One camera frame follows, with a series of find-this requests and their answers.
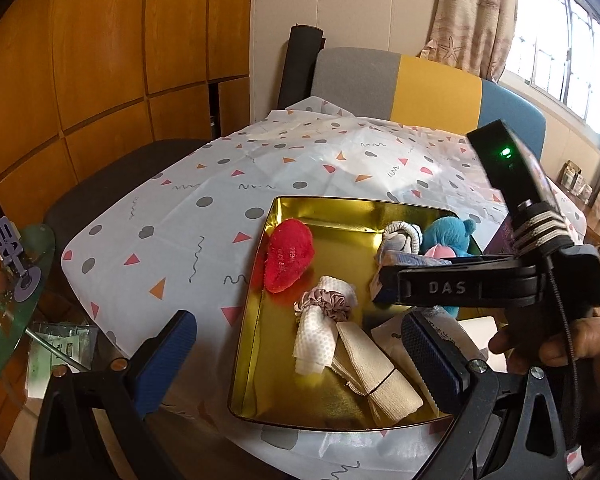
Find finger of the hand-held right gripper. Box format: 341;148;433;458
374;255;552;308

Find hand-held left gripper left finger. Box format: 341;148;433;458
30;309;199;480

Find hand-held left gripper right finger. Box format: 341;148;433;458
401;310;586;480

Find beige bandage roll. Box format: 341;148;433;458
330;321;425;427

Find blue plush toy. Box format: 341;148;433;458
421;216;479;259

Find blue white tissue pack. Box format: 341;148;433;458
370;249;454;306

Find white fluffy sock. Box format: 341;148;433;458
378;221;424;261

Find white mesh cloth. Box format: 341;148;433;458
293;276;357;376

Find striped pink scrunchie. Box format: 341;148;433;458
295;285;357;322

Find red plush toy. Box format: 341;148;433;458
264;217;315;294

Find gold metal tray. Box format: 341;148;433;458
227;195;486;432

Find person's right hand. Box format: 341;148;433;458
488;304;600;382

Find purple box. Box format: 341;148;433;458
482;210;522;261

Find brown patterned pouches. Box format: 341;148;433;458
560;160;596;206

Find white green sachets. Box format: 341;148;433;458
27;322;102;402

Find grey yellow blue sofa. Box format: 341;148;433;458
310;46;548;161

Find window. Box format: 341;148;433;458
500;0;600;142

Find round glass side table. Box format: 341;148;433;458
0;222;59;394

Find black office chair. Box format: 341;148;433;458
42;137;216;252

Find purple plastic ornament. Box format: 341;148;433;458
0;217;43;306

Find printed plastic tablecloth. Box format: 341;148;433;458
60;97;600;480

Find black rolled mat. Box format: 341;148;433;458
278;24;326;111

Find orange wooden wardrobe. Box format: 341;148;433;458
0;0;255;222

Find black gripper cord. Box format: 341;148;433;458
547;255;581;461

